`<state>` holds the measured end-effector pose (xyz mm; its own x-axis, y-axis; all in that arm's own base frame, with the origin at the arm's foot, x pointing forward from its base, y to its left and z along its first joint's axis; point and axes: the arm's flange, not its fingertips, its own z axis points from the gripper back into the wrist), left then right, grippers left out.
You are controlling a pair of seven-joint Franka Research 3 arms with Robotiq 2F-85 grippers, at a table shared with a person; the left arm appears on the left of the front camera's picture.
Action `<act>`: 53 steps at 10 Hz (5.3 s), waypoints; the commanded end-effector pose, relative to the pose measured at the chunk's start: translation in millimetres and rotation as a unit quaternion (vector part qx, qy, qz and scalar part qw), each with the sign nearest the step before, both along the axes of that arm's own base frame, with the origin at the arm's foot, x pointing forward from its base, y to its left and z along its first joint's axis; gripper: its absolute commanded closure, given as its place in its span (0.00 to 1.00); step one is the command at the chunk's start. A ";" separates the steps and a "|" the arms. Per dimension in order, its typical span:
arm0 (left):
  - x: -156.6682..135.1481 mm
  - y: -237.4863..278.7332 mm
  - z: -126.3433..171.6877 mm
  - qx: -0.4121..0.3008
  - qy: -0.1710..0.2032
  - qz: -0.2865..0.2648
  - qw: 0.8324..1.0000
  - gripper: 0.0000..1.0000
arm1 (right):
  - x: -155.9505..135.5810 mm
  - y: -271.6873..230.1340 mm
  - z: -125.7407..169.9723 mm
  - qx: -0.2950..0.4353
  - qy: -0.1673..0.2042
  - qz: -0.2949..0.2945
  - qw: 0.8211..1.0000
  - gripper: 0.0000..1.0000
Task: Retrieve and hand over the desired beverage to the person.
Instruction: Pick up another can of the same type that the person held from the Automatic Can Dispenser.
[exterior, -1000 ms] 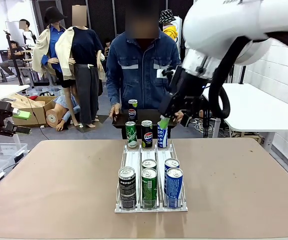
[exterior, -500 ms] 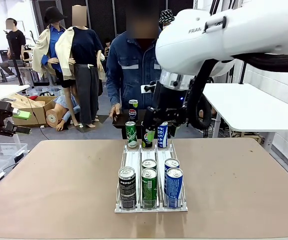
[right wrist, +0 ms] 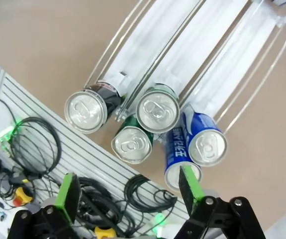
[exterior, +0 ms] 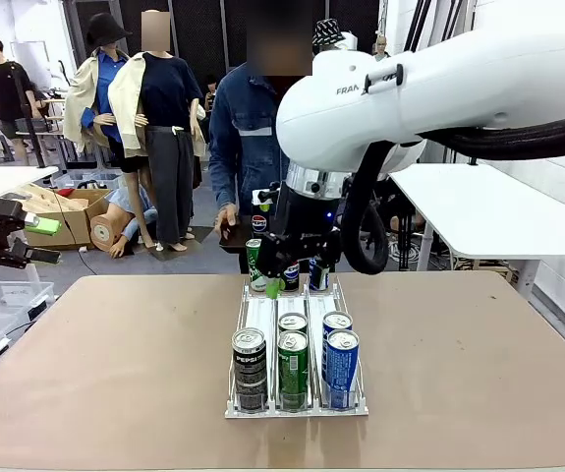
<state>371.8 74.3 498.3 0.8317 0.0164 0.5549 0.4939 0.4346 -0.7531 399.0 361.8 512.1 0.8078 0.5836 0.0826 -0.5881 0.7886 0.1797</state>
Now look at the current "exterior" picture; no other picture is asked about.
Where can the mannequin with cream jacket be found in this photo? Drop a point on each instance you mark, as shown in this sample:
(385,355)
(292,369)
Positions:
(169,98)

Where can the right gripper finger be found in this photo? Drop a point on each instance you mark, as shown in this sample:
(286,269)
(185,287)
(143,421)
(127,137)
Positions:
(328,255)
(273,265)

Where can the white board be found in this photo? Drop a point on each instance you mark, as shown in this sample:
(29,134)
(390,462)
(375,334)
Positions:
(36,59)

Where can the person's right forearm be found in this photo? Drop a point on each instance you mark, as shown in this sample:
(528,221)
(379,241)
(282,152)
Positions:
(223,182)

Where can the blue Pocari Sweat can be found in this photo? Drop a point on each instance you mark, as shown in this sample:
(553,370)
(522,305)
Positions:
(336,320)
(342,373)
(317,280)

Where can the white can dispenser rack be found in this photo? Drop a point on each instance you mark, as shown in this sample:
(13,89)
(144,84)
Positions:
(257,310)

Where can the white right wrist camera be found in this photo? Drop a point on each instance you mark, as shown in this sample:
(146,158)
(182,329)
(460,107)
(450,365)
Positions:
(265,195)

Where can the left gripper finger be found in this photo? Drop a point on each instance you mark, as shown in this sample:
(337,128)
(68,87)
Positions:
(41,226)
(21,255)

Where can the green Chilsung cider can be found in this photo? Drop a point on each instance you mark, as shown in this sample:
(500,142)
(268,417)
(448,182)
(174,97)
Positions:
(253,268)
(292,373)
(293,322)

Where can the lying mannequin in blue cloth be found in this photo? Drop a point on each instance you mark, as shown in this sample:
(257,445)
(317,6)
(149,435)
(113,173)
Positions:
(110,228)

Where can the person in black t-shirt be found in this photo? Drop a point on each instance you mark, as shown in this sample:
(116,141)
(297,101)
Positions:
(4,88)

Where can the seated person in black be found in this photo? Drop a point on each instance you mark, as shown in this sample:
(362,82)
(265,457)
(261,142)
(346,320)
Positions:
(210,93)

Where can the person in denim jacket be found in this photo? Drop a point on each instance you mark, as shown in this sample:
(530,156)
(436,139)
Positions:
(252,147)

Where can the mannequin with yellow jacket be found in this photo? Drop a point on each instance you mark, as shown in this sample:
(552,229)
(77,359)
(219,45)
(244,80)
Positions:
(328,32)

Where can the black tripod with equipment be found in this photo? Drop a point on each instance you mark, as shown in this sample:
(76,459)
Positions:
(412,29)

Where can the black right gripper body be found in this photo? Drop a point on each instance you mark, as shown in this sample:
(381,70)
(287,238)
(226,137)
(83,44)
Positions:
(306,221)

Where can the small white side table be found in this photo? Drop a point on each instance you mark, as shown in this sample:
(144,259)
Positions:
(21,174)

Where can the person's right hand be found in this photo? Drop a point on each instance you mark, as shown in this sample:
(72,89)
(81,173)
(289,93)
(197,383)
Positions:
(227,216)

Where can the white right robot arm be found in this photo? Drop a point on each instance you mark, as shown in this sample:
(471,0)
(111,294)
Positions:
(459,83)

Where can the mannequin with black hat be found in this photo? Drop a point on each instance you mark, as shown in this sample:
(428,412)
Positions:
(105,74)

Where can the brown cardboard box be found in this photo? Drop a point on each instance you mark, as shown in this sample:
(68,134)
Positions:
(75,221)

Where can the black serving tray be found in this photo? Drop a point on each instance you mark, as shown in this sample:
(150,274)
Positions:
(235,238)

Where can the bald person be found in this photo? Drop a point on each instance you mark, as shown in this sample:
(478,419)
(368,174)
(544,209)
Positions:
(381,49)

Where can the large white side table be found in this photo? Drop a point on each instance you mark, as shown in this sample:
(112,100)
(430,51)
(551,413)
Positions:
(483,211)

